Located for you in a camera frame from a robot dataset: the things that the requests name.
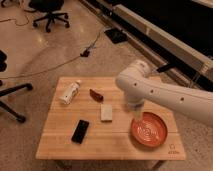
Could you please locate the white sponge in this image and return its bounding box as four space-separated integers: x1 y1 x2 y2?
101 104 112 121

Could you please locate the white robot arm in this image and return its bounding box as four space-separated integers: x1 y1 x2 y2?
115 60 213 127

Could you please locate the orange ceramic bowl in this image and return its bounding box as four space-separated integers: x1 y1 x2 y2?
131 112 168 148

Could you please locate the red-brown small object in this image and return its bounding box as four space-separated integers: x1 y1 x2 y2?
90 90 104 102

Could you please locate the wooden table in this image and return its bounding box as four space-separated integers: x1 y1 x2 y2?
36 77 186 162

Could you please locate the black smartphone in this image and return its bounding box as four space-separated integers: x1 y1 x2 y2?
71 120 89 144

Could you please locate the white plastic bottle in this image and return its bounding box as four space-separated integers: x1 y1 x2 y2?
59 80 82 104

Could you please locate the black floor mat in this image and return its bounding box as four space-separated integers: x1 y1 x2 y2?
105 28 127 44

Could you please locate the black chair base left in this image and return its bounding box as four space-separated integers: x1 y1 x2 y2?
0 49 34 124

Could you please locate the black office chair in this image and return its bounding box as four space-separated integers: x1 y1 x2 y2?
29 0 70 33

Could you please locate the long white rail platform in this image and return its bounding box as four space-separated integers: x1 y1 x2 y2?
80 0 213 91

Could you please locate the black floor cable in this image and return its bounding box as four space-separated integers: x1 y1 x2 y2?
0 24 111 80

